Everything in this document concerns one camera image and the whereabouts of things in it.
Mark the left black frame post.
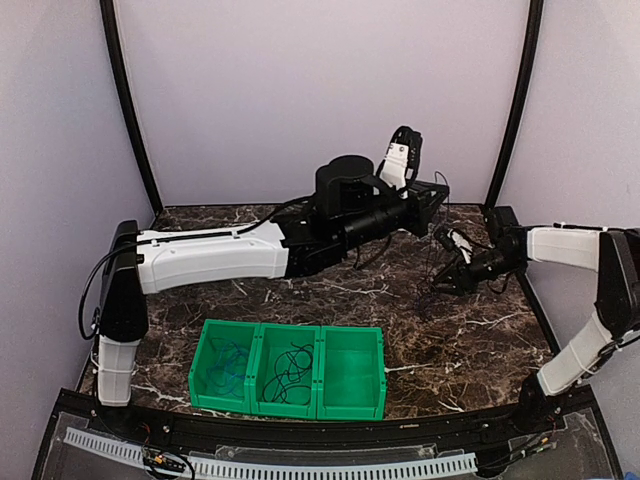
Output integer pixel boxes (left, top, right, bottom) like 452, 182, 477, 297
99, 0, 164, 215

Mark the green plastic bin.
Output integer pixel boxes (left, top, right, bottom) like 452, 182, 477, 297
317, 326, 387, 421
250, 323, 320, 420
188, 319, 259, 414

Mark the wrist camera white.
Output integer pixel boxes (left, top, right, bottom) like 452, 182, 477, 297
434, 226, 473, 264
376, 126, 423, 199

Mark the black frame post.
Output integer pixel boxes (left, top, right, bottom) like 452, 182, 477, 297
99, 0, 164, 215
484, 0, 544, 209

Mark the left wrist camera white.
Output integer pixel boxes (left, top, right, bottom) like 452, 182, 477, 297
376, 126, 423, 199

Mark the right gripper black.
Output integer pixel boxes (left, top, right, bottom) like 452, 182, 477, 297
430, 246, 524, 296

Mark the left green plastic bin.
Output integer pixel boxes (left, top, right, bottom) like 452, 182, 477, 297
188, 319, 259, 414

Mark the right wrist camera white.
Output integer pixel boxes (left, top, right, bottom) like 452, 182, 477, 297
434, 226, 473, 264

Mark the black front rail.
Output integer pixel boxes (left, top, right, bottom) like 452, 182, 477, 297
59, 387, 596, 451

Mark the light blue cable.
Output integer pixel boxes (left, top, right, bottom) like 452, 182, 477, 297
204, 337, 250, 399

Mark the right black frame post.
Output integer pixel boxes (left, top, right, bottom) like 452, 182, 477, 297
484, 0, 544, 209

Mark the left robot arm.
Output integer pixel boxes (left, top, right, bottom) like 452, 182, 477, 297
81, 155, 449, 436

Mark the middle green plastic bin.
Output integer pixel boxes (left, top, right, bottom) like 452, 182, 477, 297
250, 323, 320, 420

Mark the right green plastic bin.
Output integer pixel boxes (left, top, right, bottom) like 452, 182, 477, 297
317, 326, 387, 421

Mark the white slotted cable duct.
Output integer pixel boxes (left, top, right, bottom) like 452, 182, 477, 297
64, 427, 478, 479

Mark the brown cable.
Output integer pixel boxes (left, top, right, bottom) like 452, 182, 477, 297
414, 170, 454, 321

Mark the dark blue cable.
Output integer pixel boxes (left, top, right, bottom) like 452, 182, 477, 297
262, 342, 316, 405

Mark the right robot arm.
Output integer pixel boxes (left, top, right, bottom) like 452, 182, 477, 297
433, 207, 639, 434

